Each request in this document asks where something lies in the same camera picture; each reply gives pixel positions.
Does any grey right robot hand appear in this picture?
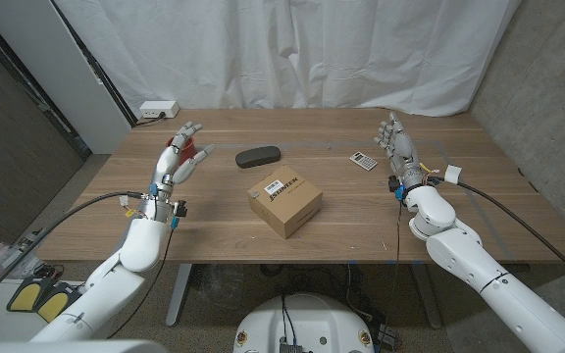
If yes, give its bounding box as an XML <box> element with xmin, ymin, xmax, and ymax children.
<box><xmin>373</xmin><ymin>111</ymin><xmax>427</xmax><ymax>190</ymax></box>

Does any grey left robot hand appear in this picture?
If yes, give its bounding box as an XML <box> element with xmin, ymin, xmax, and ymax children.
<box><xmin>137</xmin><ymin>121</ymin><xmax>217</xmax><ymax>225</ymax></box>

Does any brown cardboard box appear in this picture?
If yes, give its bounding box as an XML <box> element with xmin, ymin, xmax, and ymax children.
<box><xmin>247</xmin><ymin>164</ymin><xmax>324</xmax><ymax>240</ymax></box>

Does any white mini calculator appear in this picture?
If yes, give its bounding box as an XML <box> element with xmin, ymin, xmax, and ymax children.
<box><xmin>349</xmin><ymin>150</ymin><xmax>379</xmax><ymax>172</ymax></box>

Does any dark grey glasses case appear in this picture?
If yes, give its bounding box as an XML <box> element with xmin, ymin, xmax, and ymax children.
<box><xmin>234</xmin><ymin>145</ymin><xmax>283</xmax><ymax>170</ymax></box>

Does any red ceramic mug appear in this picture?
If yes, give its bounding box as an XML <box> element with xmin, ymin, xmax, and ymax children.
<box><xmin>166</xmin><ymin>135</ymin><xmax>198</xmax><ymax>166</ymax></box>

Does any white power strip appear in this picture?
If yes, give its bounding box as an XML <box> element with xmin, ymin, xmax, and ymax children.
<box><xmin>138</xmin><ymin>100</ymin><xmax>180</xmax><ymax>120</ymax></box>

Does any grey tape strip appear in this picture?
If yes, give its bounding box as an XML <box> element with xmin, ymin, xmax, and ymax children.
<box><xmin>213</xmin><ymin>140</ymin><xmax>443</xmax><ymax>150</ymax></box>
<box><xmin>458</xmin><ymin>185</ymin><xmax>505</xmax><ymax>246</ymax></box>
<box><xmin>109</xmin><ymin>161</ymin><xmax>166</xmax><ymax>260</ymax></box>

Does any tall white panel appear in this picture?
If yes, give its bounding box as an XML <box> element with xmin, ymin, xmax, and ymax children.
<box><xmin>0</xmin><ymin>0</ymin><xmax>133</xmax><ymax>156</ymax></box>

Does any white fabric curtain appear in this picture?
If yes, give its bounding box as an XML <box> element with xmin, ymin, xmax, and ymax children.
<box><xmin>54</xmin><ymin>0</ymin><xmax>522</xmax><ymax>118</ymax></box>

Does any pile of small electronic parts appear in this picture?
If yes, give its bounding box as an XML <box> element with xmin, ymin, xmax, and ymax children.
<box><xmin>0</xmin><ymin>227</ymin><xmax>66</xmax><ymax>295</ymax></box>

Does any yellow black foot pedal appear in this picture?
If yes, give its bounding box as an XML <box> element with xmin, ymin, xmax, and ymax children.
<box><xmin>6</xmin><ymin>277</ymin><xmax>53</xmax><ymax>313</ymax></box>
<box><xmin>34</xmin><ymin>281</ymin><xmax>85</xmax><ymax>324</ymax></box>

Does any small black power adapter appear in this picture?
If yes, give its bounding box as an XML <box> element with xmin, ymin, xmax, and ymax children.
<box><xmin>376</xmin><ymin>323</ymin><xmax>400</xmax><ymax>350</ymax></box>

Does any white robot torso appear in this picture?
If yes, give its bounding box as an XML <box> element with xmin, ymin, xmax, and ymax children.
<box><xmin>231</xmin><ymin>292</ymin><xmax>376</xmax><ymax>353</ymax></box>

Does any black power strip cable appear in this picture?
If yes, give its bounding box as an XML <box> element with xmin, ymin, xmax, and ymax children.
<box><xmin>132</xmin><ymin>112</ymin><xmax>167</xmax><ymax>127</ymax></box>

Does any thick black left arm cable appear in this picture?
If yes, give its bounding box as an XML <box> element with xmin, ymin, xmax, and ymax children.
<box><xmin>0</xmin><ymin>190</ymin><xmax>149</xmax><ymax>315</ymax></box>

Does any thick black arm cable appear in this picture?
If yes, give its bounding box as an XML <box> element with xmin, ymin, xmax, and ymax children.
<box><xmin>443</xmin><ymin>165</ymin><xmax>565</xmax><ymax>290</ymax></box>
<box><xmin>0</xmin><ymin>190</ymin><xmax>149</xmax><ymax>315</ymax></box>

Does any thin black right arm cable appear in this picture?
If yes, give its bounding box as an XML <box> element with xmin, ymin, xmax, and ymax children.
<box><xmin>385</xmin><ymin>198</ymin><xmax>404</xmax><ymax>315</ymax></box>

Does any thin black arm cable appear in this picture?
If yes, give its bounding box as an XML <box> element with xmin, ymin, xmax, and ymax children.
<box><xmin>385</xmin><ymin>198</ymin><xmax>404</xmax><ymax>315</ymax></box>
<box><xmin>108</xmin><ymin>225</ymin><xmax>176</xmax><ymax>340</ymax></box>

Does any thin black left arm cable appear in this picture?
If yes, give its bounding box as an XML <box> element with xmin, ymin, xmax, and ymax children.
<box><xmin>108</xmin><ymin>225</ymin><xmax>176</xmax><ymax>340</ymax></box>

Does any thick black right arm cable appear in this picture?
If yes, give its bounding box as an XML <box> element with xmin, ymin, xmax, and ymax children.
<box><xmin>443</xmin><ymin>165</ymin><xmax>565</xmax><ymax>290</ymax></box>

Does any black cable bundle under table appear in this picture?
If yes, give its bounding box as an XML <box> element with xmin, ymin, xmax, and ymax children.
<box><xmin>260</xmin><ymin>264</ymin><xmax>386</xmax><ymax>325</ymax></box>

